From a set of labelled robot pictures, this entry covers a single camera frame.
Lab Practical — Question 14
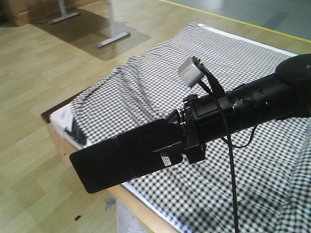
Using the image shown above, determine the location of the black camera cable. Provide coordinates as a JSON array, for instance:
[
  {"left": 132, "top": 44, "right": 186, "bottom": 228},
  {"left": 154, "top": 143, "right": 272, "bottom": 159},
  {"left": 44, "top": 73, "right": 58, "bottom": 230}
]
[{"left": 198, "top": 58, "right": 240, "bottom": 233}]

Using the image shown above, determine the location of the grey desk leg far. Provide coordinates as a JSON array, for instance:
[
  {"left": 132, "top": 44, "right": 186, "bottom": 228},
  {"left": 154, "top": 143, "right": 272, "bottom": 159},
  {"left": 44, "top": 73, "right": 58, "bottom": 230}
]
[{"left": 48, "top": 0, "right": 80, "bottom": 25}]

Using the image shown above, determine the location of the black white checkered blanket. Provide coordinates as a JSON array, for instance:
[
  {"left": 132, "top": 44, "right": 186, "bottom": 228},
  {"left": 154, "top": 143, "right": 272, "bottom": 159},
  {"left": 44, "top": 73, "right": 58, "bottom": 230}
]
[{"left": 276, "top": 143, "right": 311, "bottom": 233}]

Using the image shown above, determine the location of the wooden bed frame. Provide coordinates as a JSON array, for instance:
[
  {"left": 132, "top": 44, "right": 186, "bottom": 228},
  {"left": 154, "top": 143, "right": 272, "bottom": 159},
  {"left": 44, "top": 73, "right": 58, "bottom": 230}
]
[{"left": 41, "top": 109, "right": 178, "bottom": 233}]

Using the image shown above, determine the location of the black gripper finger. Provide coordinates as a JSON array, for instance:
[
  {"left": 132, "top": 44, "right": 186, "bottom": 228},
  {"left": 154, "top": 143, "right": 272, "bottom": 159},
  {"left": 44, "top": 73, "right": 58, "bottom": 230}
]
[{"left": 116, "top": 109, "right": 188, "bottom": 156}]

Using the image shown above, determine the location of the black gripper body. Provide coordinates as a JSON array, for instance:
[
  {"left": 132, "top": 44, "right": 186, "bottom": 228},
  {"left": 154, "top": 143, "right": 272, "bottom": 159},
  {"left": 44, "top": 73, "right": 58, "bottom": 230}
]
[{"left": 178, "top": 94, "right": 235, "bottom": 164}]

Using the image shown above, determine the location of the grey desk leg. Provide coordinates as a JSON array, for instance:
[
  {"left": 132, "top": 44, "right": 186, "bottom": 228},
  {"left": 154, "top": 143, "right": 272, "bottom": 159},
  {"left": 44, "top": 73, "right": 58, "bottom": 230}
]
[
  {"left": 48, "top": 0, "right": 80, "bottom": 25},
  {"left": 97, "top": 0, "right": 131, "bottom": 49}
]

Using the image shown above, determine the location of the thin black wire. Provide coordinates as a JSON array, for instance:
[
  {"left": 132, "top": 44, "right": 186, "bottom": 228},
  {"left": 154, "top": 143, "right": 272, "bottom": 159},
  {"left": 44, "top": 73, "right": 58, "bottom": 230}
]
[{"left": 222, "top": 126, "right": 256, "bottom": 149}]

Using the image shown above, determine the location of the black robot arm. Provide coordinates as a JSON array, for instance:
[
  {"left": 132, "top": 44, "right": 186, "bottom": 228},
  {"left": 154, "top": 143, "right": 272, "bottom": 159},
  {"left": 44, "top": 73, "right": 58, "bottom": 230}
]
[{"left": 116, "top": 54, "right": 311, "bottom": 166}]

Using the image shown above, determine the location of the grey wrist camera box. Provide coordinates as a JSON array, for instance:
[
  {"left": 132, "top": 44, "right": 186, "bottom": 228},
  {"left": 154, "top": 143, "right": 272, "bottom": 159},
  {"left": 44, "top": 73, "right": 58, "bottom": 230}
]
[{"left": 178, "top": 56, "right": 204, "bottom": 87}]

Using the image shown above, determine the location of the black white checkered bedsheet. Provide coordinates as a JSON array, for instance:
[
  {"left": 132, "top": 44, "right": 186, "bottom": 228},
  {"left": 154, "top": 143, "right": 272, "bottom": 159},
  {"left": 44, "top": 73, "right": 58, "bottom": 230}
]
[{"left": 70, "top": 23, "right": 311, "bottom": 233}]

